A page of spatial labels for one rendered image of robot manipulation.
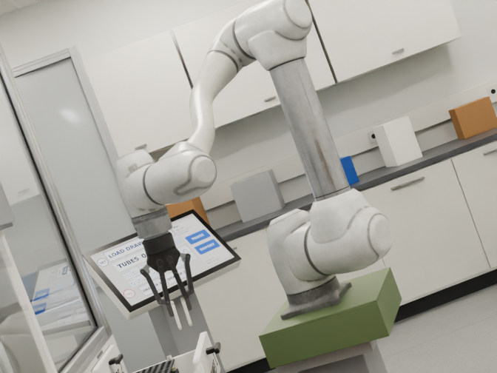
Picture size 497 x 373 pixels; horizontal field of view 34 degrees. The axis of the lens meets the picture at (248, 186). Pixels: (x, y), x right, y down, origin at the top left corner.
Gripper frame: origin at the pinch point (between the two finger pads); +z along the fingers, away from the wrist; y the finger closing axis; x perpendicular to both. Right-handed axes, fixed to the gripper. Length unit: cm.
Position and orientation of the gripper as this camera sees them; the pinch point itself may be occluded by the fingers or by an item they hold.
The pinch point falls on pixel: (181, 313)
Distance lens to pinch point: 202.6
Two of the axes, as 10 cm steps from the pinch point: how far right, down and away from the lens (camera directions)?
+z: 3.0, 9.5, 0.6
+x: 1.8, 0.0, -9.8
